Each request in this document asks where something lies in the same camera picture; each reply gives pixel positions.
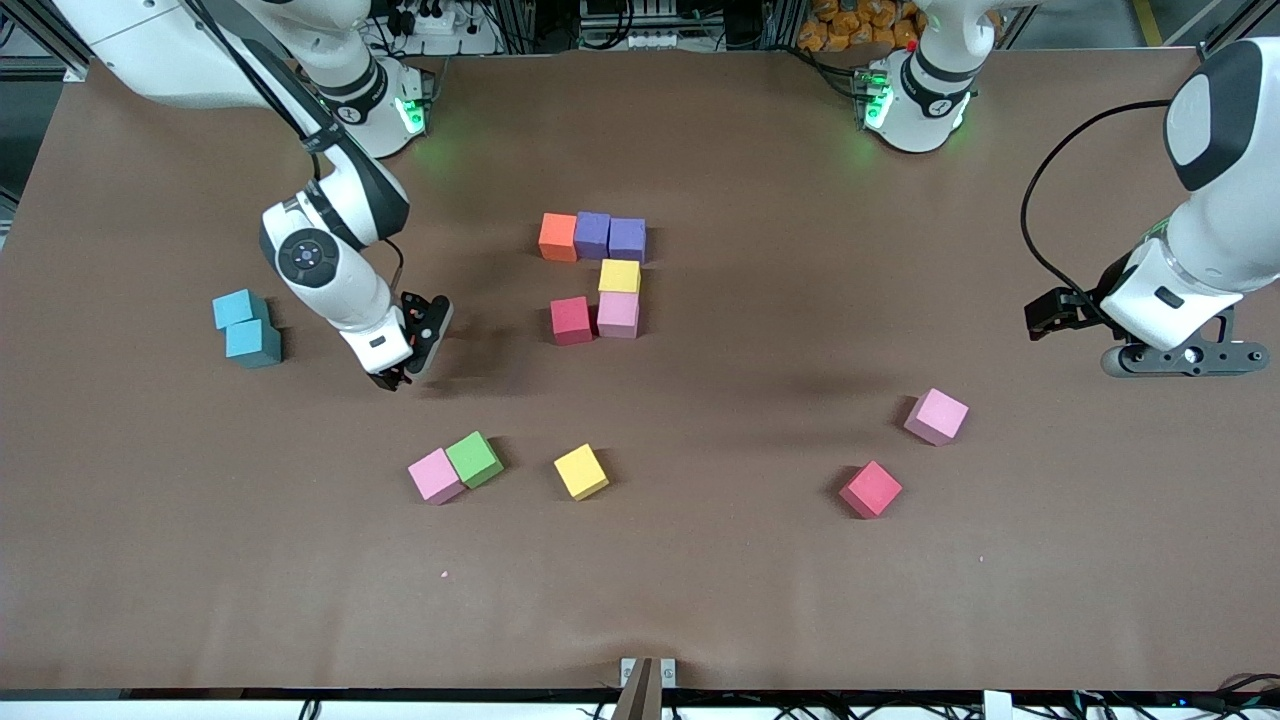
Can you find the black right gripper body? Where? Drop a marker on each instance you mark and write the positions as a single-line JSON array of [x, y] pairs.
[[390, 379]]

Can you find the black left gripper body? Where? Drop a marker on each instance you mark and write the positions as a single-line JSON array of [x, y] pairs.
[[1084, 304]]

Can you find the red foam cube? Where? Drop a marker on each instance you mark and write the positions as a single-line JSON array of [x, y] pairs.
[[571, 320], [870, 489]]

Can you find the orange foam cube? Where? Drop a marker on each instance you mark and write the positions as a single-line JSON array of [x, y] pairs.
[[558, 237]]

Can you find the pink foam cube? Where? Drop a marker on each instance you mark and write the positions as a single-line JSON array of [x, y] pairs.
[[618, 314], [436, 476], [936, 416]]

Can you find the purple foam cube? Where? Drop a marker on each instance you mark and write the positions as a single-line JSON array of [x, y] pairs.
[[592, 235], [627, 239]]

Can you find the yellow foam cube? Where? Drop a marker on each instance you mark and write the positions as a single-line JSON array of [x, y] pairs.
[[581, 471], [620, 276]]

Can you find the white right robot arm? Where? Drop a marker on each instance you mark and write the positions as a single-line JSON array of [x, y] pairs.
[[355, 300]]

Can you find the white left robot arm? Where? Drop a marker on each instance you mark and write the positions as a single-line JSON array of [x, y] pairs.
[[1220, 240]]

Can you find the green foam cube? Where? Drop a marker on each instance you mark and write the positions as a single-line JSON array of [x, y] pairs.
[[473, 459]]

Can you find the cyan foam cube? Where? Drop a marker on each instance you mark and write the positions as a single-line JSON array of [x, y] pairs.
[[238, 308], [252, 343]]

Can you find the pile of orange items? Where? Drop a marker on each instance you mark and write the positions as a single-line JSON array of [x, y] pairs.
[[850, 25]]

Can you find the white power strip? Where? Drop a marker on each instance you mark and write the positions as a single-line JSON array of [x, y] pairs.
[[435, 24], [655, 41]]

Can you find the table cover sheet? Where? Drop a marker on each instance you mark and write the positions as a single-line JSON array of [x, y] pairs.
[[700, 580]]

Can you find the aluminium frame profile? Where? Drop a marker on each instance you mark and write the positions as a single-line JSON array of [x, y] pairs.
[[1240, 20]]

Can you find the metal mounting bracket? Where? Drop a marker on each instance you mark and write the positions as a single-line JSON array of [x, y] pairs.
[[668, 672]]

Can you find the camera mount pole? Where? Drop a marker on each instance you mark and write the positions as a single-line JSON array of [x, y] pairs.
[[635, 700]]

